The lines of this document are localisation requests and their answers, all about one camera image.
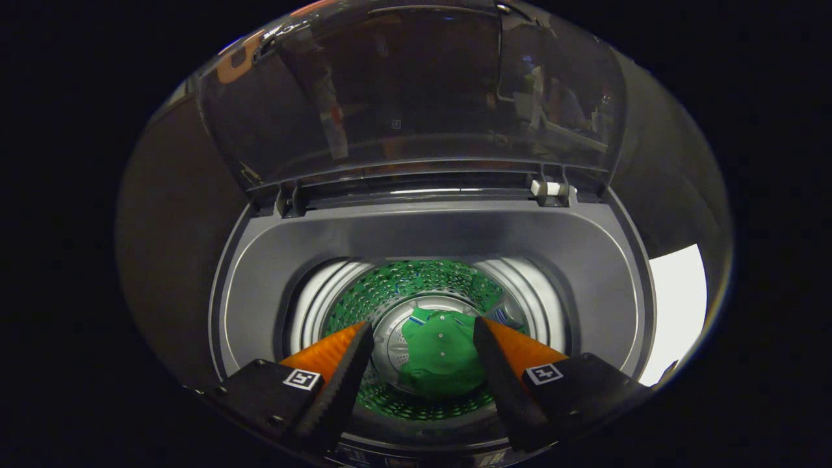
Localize green polo shirt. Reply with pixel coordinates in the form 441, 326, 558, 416
398, 309, 488, 398

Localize dark transparent washing machine lid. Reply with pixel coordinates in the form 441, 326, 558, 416
195, 0, 629, 218

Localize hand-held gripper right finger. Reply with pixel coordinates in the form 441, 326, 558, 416
473, 317, 651, 454

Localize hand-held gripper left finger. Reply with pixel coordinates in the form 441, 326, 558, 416
195, 322, 376, 456

